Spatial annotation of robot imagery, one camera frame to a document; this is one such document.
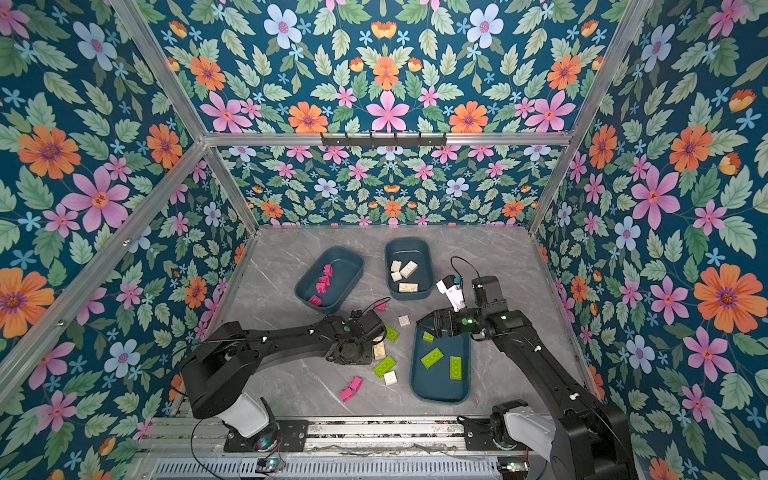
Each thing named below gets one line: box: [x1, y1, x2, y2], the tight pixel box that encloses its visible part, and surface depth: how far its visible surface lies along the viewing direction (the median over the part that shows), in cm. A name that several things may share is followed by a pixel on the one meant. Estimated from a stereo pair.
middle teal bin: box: [385, 237, 435, 301], surface depth 107 cm
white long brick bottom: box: [400, 260, 418, 279], surface depth 107 cm
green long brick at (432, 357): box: [420, 347, 445, 369], surface depth 88 cm
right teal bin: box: [410, 326, 471, 404], surface depth 86 cm
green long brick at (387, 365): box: [374, 356, 397, 378], surface depth 87 cm
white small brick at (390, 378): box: [384, 370, 398, 386], surface depth 84 cm
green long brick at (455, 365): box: [449, 356, 463, 380], surface depth 86 cm
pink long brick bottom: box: [340, 376, 363, 403], surface depth 81 cm
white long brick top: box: [398, 283, 419, 293], surface depth 102 cm
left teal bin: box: [294, 246, 365, 314], surface depth 103 cm
